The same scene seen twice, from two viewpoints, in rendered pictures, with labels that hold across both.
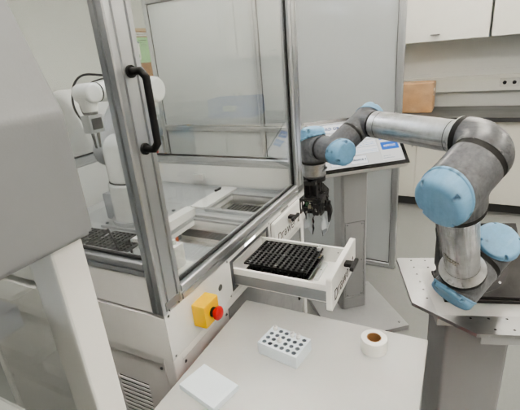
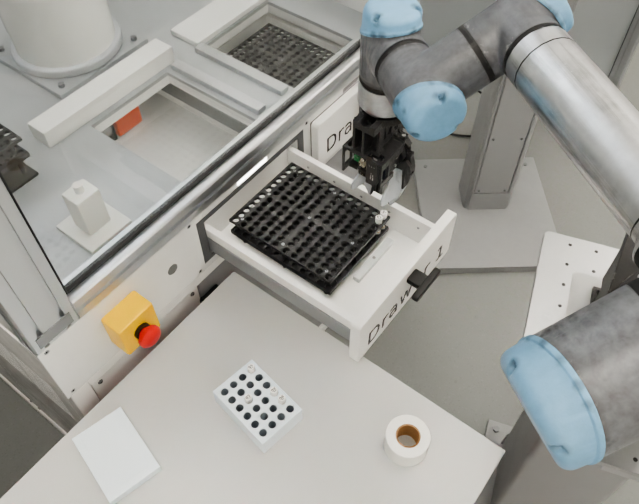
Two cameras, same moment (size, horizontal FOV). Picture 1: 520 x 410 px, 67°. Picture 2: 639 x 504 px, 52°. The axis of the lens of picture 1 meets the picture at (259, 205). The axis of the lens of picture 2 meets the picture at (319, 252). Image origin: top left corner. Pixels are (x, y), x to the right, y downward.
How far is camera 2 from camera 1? 56 cm
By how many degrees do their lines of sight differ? 33
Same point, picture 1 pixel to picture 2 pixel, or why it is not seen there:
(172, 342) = (61, 379)
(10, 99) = not seen: outside the picture
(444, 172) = (560, 385)
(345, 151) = (436, 118)
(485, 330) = (616, 457)
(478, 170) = not seen: outside the picture
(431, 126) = (628, 178)
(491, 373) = not seen: hidden behind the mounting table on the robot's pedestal
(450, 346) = not seen: hidden behind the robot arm
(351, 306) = (482, 207)
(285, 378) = (239, 467)
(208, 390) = (112, 465)
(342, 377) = (329, 491)
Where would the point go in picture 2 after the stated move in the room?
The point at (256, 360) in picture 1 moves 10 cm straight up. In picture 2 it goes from (207, 417) to (198, 391)
